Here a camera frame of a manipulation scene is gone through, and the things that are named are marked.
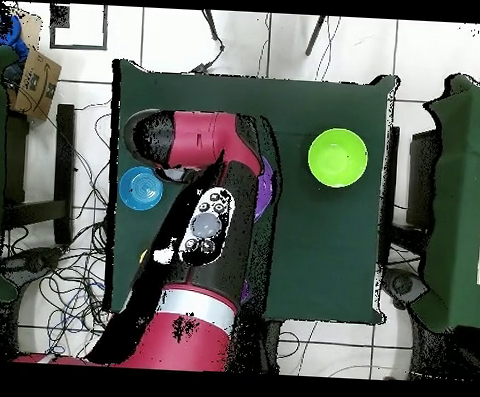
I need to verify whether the purple bowl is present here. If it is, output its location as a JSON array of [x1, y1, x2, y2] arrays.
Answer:
[[254, 154, 276, 222]]

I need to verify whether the dark green tablecloth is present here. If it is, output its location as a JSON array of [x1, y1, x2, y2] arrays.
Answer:
[[99, 58, 401, 328]]

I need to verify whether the small blue bowl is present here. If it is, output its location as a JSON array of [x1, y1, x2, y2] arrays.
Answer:
[[117, 164, 166, 212]]

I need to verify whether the large green bowl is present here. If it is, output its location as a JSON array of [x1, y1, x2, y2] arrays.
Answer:
[[306, 126, 370, 190]]

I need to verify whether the black tripod leg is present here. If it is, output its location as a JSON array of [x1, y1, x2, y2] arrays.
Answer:
[[200, 9, 228, 53], [304, 15, 328, 58]]

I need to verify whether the brown cardboard box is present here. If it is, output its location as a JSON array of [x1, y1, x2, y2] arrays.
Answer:
[[5, 47, 63, 123]]

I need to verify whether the blue fabric bag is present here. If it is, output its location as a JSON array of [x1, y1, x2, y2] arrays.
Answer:
[[0, 14, 32, 63]]

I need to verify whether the tangle of floor cables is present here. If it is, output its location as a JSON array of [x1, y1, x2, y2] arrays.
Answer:
[[0, 93, 126, 361]]

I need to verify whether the grey pedestal foot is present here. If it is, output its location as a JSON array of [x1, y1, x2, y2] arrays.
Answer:
[[0, 243, 64, 282], [381, 267, 430, 311]]

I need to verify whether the black square floor frame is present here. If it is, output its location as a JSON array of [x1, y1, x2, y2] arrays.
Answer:
[[48, 2, 111, 52]]

